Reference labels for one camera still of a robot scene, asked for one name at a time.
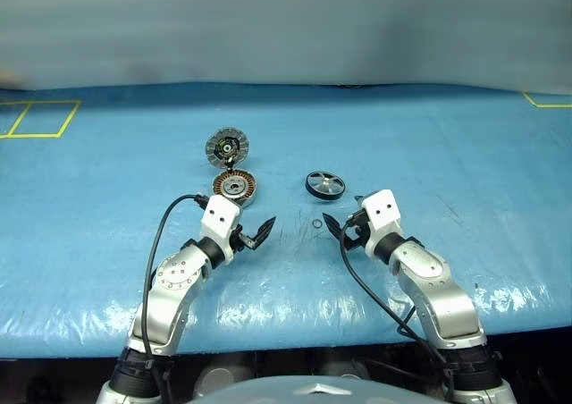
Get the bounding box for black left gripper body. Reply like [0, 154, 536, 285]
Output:
[227, 224, 259, 253]

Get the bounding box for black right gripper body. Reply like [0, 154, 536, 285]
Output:
[342, 208, 372, 250]

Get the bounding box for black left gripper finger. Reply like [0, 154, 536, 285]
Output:
[248, 215, 277, 250]

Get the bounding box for black ring motor rotor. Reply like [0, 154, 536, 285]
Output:
[305, 170, 347, 202]

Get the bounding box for silver motor housing copper windings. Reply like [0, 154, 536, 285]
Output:
[211, 170, 259, 209]

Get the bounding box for blue plastic table cover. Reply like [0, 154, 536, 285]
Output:
[0, 80, 572, 360]

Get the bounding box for grey robot torso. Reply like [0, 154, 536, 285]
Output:
[187, 375, 372, 404]

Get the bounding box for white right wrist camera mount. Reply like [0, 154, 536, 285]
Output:
[360, 189, 401, 262]

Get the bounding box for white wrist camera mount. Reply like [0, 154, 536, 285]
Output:
[360, 189, 401, 262]
[199, 195, 242, 266]

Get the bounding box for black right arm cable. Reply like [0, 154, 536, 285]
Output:
[339, 218, 455, 394]

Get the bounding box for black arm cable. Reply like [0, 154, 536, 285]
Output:
[339, 218, 455, 394]
[140, 193, 176, 403]

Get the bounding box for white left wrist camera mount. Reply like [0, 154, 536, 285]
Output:
[199, 195, 242, 266]

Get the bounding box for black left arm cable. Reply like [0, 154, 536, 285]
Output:
[140, 193, 176, 403]

